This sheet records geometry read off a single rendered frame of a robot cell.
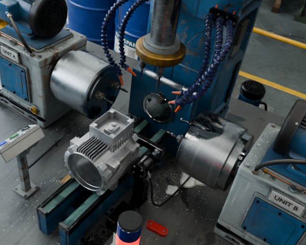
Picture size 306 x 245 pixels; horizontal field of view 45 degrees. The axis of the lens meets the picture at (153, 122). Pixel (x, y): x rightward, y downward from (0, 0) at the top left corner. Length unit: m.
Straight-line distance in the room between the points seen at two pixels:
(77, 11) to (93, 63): 1.93
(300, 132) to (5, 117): 1.28
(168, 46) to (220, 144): 0.38
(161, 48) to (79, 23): 2.22
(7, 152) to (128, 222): 0.54
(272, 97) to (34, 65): 2.60
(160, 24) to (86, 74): 0.39
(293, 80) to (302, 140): 2.96
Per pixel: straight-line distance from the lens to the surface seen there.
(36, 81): 1.63
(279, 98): 3.74
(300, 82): 4.12
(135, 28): 2.94
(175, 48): 1.30
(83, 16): 3.40
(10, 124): 1.81
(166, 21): 1.25
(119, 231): 0.93
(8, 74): 1.75
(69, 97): 1.53
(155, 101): 1.54
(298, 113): 1.14
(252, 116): 2.02
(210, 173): 1.29
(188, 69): 1.55
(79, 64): 1.52
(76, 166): 1.35
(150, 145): 1.37
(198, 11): 1.44
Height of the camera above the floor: 1.98
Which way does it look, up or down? 40 degrees down
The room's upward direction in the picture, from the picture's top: 9 degrees clockwise
